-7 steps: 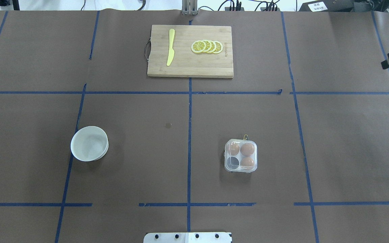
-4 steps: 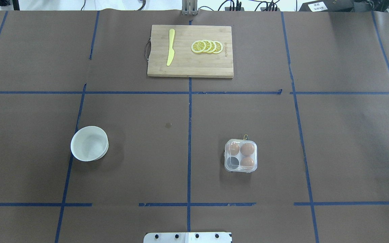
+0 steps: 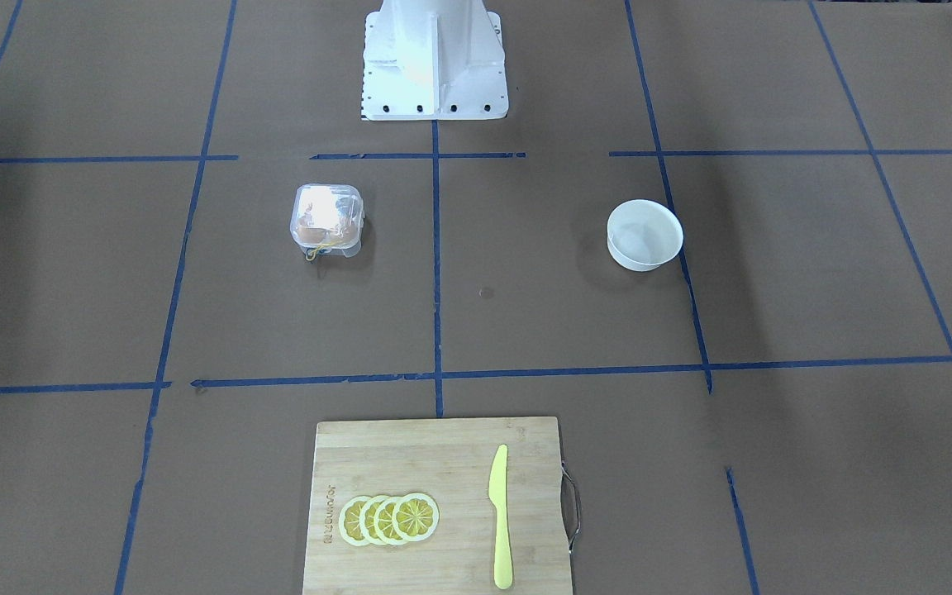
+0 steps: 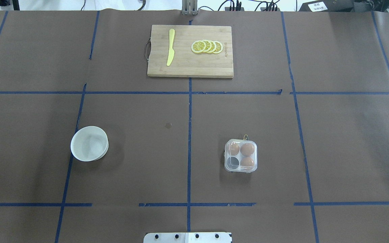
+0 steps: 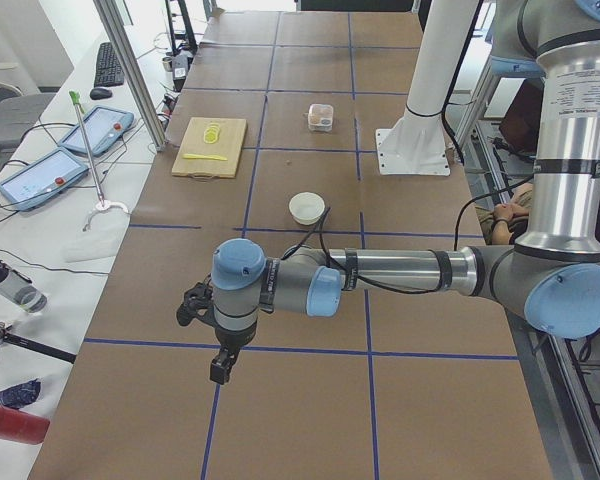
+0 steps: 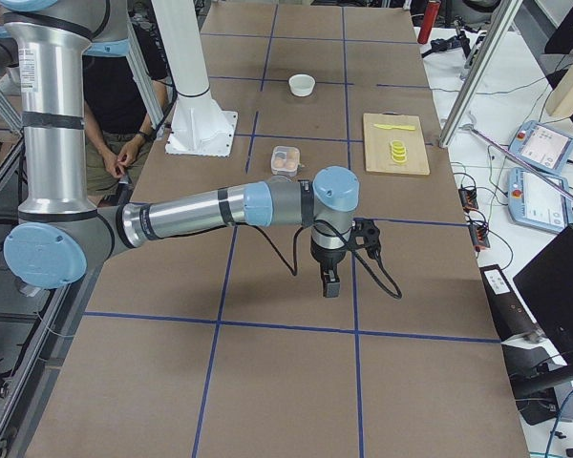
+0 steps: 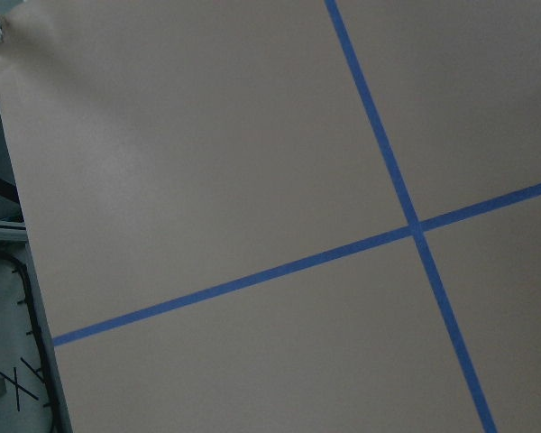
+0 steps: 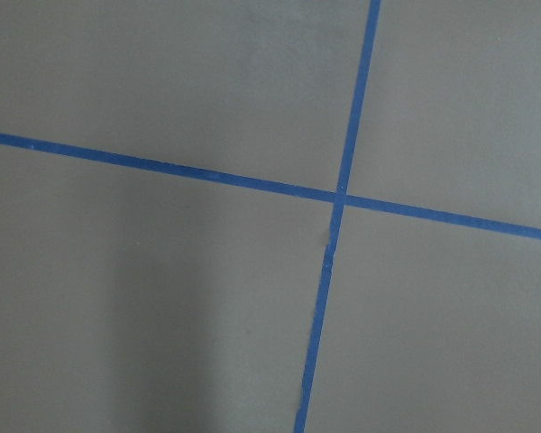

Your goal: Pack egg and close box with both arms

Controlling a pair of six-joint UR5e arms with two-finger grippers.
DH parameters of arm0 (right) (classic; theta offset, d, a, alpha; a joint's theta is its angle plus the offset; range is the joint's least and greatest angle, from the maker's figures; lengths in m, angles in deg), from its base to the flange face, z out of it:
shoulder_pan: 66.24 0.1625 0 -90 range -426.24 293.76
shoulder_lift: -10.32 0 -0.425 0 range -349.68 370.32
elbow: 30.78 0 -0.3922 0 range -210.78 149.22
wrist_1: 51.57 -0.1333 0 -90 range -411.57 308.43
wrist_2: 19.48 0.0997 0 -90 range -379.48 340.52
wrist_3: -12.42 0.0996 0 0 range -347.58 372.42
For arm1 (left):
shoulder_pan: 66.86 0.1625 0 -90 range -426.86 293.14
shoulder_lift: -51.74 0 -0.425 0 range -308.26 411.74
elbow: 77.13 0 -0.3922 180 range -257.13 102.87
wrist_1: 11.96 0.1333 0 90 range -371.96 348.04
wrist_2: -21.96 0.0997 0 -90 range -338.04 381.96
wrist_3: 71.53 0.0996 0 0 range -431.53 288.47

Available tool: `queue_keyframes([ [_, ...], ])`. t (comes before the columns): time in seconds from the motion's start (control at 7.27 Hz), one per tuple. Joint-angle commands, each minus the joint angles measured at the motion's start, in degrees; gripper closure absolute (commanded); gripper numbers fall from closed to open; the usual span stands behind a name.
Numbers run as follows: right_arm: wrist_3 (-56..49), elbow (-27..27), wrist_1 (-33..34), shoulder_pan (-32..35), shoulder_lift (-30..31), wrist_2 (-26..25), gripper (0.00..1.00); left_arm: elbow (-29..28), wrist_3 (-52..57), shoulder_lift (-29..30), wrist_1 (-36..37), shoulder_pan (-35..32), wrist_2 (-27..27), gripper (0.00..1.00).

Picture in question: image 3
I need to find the brown egg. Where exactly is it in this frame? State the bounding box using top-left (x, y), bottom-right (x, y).
top-left (328, 225), bottom-right (360, 247)
top-left (293, 221), bottom-right (336, 248)

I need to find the clear plastic egg box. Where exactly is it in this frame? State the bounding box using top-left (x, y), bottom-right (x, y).
top-left (288, 183), bottom-right (365, 261)

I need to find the wooden cutting board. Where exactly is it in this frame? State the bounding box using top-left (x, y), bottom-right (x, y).
top-left (302, 416), bottom-right (574, 594)

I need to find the white bowl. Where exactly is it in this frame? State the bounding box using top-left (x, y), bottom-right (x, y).
top-left (606, 199), bottom-right (684, 272)

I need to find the yellow plastic knife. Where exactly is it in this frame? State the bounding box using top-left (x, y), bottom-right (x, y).
top-left (488, 444), bottom-right (514, 591)

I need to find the front lemon slice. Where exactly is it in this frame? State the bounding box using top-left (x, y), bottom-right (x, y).
top-left (392, 493), bottom-right (440, 543)

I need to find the lemon slice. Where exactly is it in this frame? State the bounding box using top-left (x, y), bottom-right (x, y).
top-left (358, 496), bottom-right (388, 546)
top-left (392, 493), bottom-right (440, 543)
top-left (371, 496), bottom-right (411, 546)
top-left (337, 496), bottom-right (373, 547)

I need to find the rear lemon slice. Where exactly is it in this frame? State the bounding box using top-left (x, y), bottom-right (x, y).
top-left (337, 496), bottom-right (373, 547)

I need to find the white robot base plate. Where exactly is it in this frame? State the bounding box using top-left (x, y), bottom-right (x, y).
top-left (360, 1), bottom-right (510, 121)

